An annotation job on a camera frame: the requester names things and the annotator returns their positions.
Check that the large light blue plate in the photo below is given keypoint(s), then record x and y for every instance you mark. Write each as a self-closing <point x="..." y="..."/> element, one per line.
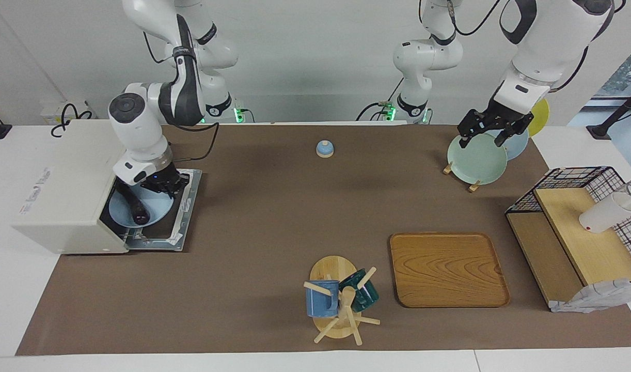
<point x="519" y="147"/>

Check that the pale green plate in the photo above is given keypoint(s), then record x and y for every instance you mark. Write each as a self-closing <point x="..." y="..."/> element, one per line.
<point x="475" y="163"/>

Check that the black stand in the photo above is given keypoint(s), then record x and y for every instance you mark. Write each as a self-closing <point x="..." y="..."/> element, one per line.
<point x="598" y="130"/>

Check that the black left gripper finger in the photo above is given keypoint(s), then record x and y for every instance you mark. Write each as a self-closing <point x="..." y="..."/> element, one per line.
<point x="502" y="137"/>
<point x="465" y="140"/>

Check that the wooden plate rack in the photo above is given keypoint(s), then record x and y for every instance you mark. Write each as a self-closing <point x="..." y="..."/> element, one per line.
<point x="474" y="187"/>

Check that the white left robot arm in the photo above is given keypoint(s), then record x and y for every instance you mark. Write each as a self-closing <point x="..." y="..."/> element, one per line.
<point x="548" y="46"/>

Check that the white cup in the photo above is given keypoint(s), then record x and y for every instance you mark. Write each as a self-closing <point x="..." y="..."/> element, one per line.
<point x="602" y="217"/>

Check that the dark purple eggplant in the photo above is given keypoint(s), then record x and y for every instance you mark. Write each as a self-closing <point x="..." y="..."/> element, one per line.
<point x="133" y="205"/>

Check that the blue mug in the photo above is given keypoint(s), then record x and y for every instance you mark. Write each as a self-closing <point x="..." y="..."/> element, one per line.
<point x="320" y="302"/>

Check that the dark green mug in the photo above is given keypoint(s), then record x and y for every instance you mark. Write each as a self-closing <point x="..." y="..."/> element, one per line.
<point x="367" y="297"/>

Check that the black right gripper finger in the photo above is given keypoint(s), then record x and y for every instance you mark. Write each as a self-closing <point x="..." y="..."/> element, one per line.
<point x="183" y="186"/>
<point x="168" y="194"/>

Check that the white power strip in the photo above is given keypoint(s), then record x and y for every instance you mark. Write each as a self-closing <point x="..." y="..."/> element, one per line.
<point x="48" y="111"/>

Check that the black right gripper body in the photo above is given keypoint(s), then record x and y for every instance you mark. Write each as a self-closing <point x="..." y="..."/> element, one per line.
<point x="166" y="178"/>

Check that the window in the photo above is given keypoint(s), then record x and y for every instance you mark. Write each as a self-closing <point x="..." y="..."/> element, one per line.
<point x="630" y="67"/>

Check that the wooden shelf box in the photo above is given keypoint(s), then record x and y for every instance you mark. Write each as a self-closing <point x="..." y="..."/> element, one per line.
<point x="594" y="253"/>

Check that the white toaster oven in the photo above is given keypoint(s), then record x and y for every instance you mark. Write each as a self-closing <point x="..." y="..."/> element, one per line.
<point x="62" y="191"/>

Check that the yellow plate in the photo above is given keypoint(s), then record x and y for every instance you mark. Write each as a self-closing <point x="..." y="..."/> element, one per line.
<point x="541" y="116"/>

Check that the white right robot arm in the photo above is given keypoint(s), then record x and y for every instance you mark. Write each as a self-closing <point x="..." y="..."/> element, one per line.
<point x="140" y="129"/>

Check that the small blue dome bell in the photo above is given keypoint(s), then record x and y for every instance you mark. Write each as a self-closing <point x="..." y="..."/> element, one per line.
<point x="325" y="150"/>

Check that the brown table mat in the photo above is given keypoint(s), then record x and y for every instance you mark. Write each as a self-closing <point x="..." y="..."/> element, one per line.
<point x="243" y="284"/>

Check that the small light blue plate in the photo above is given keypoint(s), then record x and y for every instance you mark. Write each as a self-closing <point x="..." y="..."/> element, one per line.
<point x="158" y="207"/>

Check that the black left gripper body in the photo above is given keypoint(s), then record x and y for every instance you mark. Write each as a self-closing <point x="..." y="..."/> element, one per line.
<point x="490" y="114"/>

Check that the wooden mug tree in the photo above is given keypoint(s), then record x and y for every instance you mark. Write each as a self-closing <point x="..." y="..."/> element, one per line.
<point x="333" y="268"/>

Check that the wooden serving tray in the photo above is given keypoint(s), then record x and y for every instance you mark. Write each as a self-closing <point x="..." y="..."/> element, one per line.
<point x="447" y="268"/>

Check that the grey patterned cloth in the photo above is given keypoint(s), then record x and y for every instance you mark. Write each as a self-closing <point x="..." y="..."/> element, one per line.
<point x="594" y="297"/>

